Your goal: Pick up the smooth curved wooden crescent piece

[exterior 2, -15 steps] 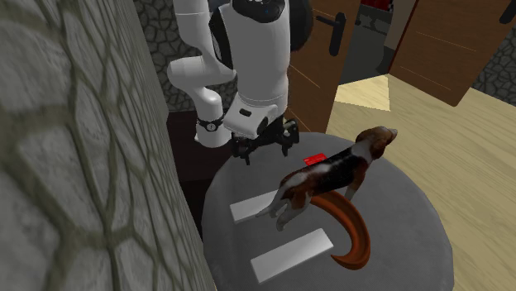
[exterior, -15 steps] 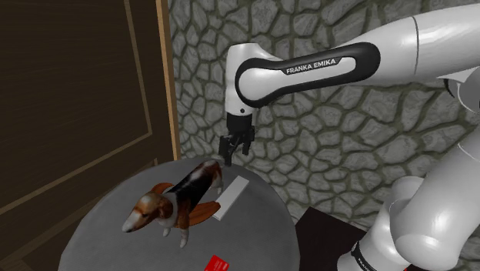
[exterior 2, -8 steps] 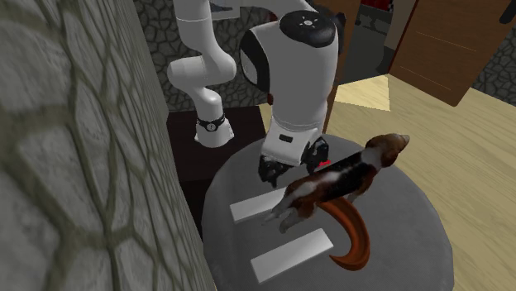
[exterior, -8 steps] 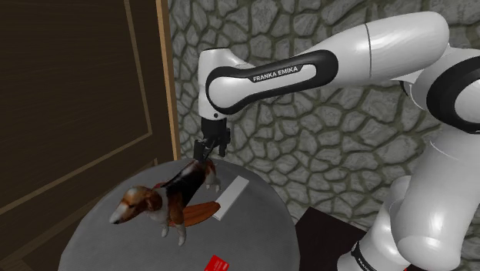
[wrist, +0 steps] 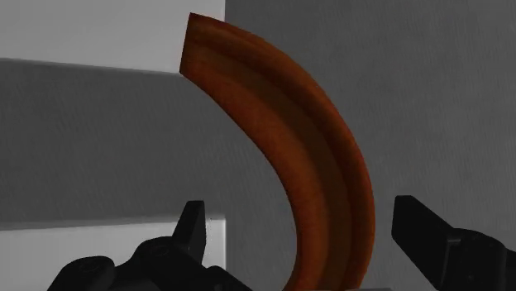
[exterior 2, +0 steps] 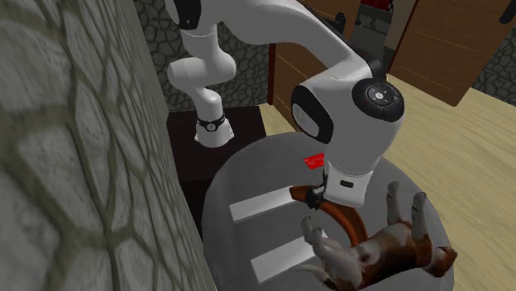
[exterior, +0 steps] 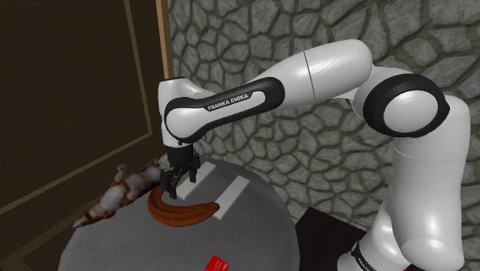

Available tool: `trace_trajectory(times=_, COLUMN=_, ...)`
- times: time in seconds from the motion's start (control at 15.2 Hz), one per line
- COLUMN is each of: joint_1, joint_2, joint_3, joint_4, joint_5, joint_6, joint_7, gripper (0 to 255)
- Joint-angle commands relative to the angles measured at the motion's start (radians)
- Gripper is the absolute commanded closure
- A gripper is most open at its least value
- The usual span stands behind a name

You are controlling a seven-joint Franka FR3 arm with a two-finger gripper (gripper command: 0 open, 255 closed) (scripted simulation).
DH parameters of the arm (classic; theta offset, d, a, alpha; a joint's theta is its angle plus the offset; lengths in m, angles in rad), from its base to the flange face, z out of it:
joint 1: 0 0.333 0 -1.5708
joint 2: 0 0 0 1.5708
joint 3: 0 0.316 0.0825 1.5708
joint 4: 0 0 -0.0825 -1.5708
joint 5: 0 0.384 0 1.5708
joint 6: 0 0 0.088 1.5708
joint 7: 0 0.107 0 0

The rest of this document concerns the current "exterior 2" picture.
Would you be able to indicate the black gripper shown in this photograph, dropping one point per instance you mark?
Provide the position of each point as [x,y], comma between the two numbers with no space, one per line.
[314,197]

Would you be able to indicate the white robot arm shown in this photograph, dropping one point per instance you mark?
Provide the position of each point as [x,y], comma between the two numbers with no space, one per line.
[282,24]

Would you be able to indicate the brown curved object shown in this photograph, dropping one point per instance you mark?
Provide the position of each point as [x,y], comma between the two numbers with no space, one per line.
[346,219]

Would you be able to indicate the grey round seat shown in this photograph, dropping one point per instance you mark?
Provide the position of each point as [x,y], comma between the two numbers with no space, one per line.
[258,177]

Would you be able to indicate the brown and white toy dog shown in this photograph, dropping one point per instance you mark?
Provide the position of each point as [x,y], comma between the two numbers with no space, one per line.
[383,254]

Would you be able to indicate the dark robot stand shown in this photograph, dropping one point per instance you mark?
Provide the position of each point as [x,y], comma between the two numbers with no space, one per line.
[193,161]

